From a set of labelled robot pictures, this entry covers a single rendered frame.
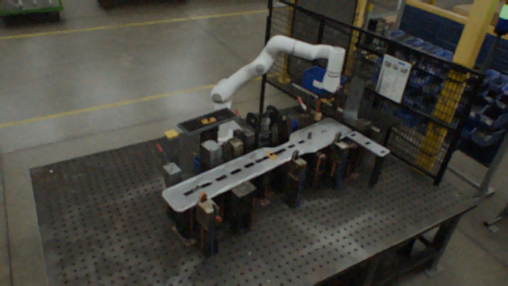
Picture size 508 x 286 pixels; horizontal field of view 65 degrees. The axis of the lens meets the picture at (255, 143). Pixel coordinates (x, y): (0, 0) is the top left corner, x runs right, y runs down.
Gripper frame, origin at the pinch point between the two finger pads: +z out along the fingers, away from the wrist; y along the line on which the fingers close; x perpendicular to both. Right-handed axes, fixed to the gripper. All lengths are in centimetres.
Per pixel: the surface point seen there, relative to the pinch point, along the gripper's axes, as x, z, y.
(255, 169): -63, 28, 5
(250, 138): -50, 22, -16
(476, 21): 58, -53, 49
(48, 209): -162, 58, -65
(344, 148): -7.2, 23.4, 24.3
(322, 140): -6.6, 27.5, 6.6
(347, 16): 166, 5, -119
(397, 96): 55, 8, 17
